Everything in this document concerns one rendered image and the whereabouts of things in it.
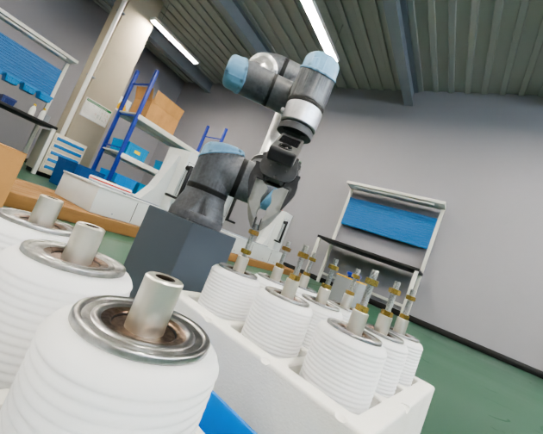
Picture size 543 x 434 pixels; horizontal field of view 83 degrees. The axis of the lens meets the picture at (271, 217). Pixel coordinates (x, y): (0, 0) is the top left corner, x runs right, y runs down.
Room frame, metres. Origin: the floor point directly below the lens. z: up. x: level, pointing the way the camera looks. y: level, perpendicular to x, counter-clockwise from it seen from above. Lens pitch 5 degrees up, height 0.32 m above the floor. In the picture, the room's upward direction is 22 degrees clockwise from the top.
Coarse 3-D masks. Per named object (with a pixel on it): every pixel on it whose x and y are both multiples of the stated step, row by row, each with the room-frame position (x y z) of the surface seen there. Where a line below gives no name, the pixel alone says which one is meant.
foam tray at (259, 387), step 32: (224, 320) 0.50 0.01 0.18; (224, 352) 0.45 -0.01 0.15; (256, 352) 0.42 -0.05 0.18; (224, 384) 0.43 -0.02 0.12; (256, 384) 0.40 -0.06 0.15; (288, 384) 0.38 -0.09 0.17; (416, 384) 0.57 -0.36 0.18; (256, 416) 0.39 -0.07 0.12; (288, 416) 0.37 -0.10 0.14; (320, 416) 0.34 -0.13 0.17; (352, 416) 0.34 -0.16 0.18; (384, 416) 0.38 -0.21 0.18; (416, 416) 0.51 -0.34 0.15
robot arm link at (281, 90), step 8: (280, 80) 0.64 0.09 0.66; (288, 80) 0.65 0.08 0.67; (272, 88) 0.64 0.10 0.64; (280, 88) 0.64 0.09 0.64; (288, 88) 0.64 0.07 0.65; (272, 96) 0.65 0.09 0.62; (280, 96) 0.64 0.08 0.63; (288, 96) 0.64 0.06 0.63; (272, 104) 0.66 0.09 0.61; (280, 104) 0.66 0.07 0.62; (280, 112) 0.68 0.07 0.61
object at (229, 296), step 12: (216, 264) 0.56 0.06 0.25; (216, 276) 0.53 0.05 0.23; (228, 276) 0.52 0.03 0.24; (240, 276) 0.53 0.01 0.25; (204, 288) 0.55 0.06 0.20; (216, 288) 0.53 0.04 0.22; (228, 288) 0.52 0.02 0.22; (240, 288) 0.53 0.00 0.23; (252, 288) 0.54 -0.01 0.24; (204, 300) 0.54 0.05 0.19; (216, 300) 0.53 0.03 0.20; (228, 300) 0.52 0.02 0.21; (240, 300) 0.53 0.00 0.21; (252, 300) 0.55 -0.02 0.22; (216, 312) 0.52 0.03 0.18; (228, 312) 0.52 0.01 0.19; (240, 312) 0.54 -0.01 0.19
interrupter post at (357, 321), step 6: (354, 312) 0.41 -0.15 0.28; (360, 312) 0.41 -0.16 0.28; (354, 318) 0.41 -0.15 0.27; (360, 318) 0.41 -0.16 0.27; (366, 318) 0.41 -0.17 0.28; (348, 324) 0.42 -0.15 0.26; (354, 324) 0.41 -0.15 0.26; (360, 324) 0.41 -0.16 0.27; (348, 330) 0.41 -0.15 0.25; (354, 330) 0.41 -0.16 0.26; (360, 330) 0.41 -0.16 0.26
